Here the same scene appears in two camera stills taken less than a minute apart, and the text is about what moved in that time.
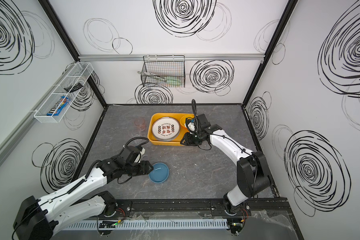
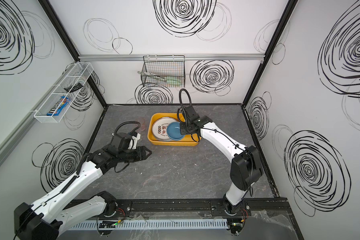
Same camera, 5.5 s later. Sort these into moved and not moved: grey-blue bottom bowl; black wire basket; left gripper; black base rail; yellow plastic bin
Moved: grey-blue bottom bowl; left gripper
Not moved: black wire basket; black base rail; yellow plastic bin
